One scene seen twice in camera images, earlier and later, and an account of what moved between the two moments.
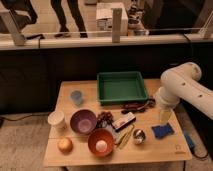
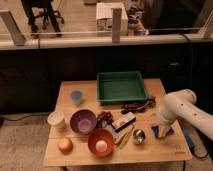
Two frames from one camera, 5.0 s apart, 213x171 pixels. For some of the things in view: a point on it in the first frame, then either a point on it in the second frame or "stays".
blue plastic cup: [77, 97] stays
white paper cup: [55, 120] stays
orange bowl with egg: [101, 142] stays
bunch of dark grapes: [103, 118] stays
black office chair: [23, 13] to [40, 8]
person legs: [73, 4] to [47, 5]
